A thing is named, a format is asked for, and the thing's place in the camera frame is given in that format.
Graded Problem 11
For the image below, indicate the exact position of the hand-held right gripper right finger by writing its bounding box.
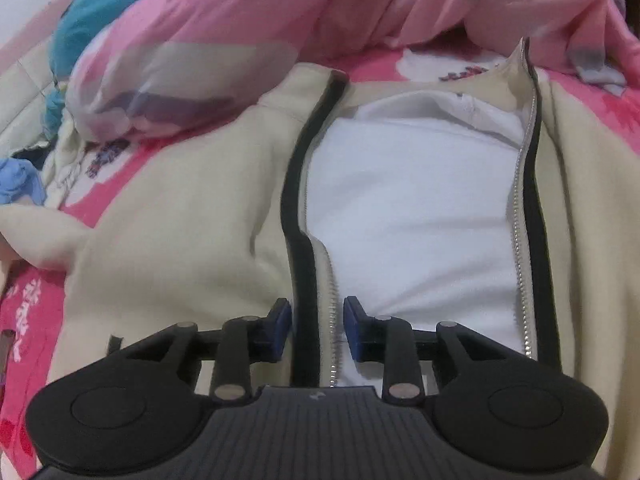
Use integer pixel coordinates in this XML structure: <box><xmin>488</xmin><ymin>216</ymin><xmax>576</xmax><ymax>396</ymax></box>
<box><xmin>345</xmin><ymin>297</ymin><xmax>508</xmax><ymax>403</ymax></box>

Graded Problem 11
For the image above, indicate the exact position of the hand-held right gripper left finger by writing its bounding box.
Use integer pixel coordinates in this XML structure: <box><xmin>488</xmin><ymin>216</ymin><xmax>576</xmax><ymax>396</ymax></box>
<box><xmin>122</xmin><ymin>300</ymin><xmax>293</xmax><ymax>403</ymax></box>

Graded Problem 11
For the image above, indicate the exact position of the beige zip hoodie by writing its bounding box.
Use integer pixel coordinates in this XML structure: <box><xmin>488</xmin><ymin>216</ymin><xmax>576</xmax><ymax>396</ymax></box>
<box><xmin>0</xmin><ymin>37</ymin><xmax>640</xmax><ymax>480</ymax></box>

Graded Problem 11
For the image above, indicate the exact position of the pink floral bed sheet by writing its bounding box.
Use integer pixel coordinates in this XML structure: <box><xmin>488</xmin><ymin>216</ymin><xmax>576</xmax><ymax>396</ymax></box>
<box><xmin>0</xmin><ymin>45</ymin><xmax>640</xmax><ymax>471</ymax></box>

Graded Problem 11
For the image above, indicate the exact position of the cream fleece garment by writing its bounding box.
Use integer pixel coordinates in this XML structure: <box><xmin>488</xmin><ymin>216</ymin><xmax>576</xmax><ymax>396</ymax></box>
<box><xmin>42</xmin><ymin>120</ymin><xmax>96</xmax><ymax>206</ymax></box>

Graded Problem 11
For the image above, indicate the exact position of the blue crumpled garment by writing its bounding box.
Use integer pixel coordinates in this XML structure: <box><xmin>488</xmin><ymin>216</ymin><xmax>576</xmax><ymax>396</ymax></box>
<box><xmin>0</xmin><ymin>157</ymin><xmax>48</xmax><ymax>206</ymax></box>

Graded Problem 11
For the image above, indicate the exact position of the pink printed duvet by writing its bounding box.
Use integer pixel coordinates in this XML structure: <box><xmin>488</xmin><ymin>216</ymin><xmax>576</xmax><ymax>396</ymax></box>
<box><xmin>65</xmin><ymin>0</ymin><xmax>640</xmax><ymax>143</ymax></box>

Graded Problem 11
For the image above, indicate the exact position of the pink and white padded headboard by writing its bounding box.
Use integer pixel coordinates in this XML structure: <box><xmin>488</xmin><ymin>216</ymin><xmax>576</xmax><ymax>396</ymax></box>
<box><xmin>0</xmin><ymin>0</ymin><xmax>101</xmax><ymax>161</ymax></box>

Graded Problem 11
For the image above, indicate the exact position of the teal printed blanket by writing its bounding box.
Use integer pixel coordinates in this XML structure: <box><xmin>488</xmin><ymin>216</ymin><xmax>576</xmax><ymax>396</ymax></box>
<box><xmin>42</xmin><ymin>0</ymin><xmax>186</xmax><ymax>131</ymax></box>

